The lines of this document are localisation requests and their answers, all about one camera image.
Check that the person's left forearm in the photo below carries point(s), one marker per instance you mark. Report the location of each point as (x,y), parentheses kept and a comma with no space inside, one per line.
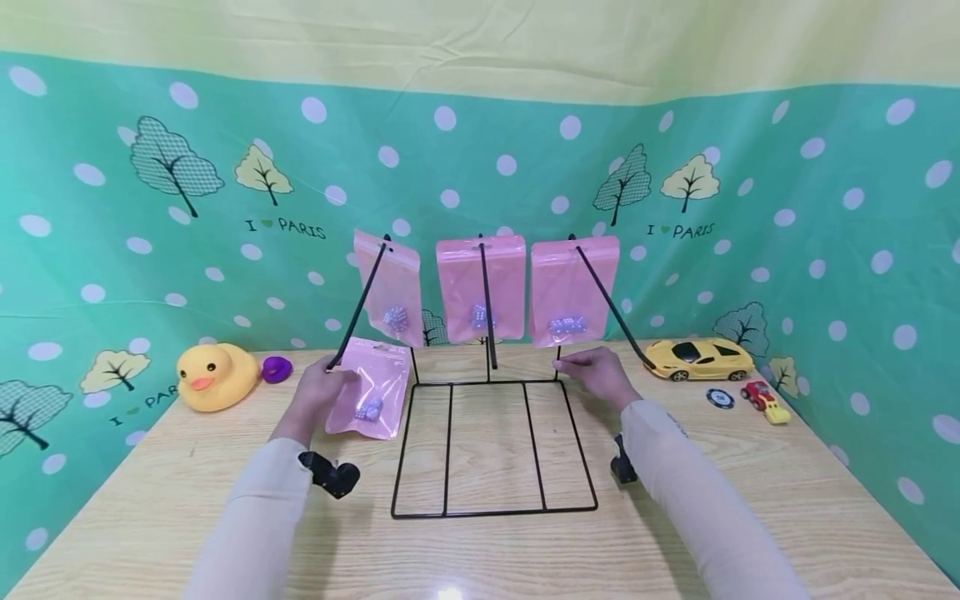
(251,525)

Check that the yellow rubber duck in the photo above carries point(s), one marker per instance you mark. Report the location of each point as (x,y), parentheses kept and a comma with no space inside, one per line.
(217,379)

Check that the person's right fingers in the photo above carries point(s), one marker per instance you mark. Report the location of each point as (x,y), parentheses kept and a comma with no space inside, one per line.
(576,360)

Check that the red and yellow toy vehicle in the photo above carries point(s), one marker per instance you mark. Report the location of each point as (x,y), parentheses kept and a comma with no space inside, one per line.
(763,402)

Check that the person's right forearm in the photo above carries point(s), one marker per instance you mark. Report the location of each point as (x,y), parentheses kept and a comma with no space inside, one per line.
(697,500)

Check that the cluster of white dice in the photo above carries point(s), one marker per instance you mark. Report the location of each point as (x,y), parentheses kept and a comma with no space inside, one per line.
(396,318)
(568,326)
(480,317)
(369,409)

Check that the pink zip bag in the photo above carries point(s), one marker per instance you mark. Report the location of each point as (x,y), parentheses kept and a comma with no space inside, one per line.
(382,371)
(562,279)
(401,275)
(461,279)

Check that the black wrist band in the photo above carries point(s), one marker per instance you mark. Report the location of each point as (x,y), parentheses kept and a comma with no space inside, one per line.
(622,467)
(330,475)

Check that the person's left hand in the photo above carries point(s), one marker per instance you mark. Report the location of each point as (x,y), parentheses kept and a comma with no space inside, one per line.
(311,404)

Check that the yellow toy sports car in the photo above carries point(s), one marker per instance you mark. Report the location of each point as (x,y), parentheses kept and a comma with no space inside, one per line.
(697,358)

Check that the blue and white poker chip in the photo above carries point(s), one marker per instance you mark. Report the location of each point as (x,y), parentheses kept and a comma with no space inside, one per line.
(721,398)

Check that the small purple rubber duck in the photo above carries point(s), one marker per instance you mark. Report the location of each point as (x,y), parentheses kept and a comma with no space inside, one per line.
(277,370)

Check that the person's right hand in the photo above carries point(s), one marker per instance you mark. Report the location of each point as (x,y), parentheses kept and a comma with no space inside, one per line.
(604,379)

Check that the person's left fingers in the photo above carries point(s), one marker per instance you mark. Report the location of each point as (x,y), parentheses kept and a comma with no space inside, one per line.
(341,377)

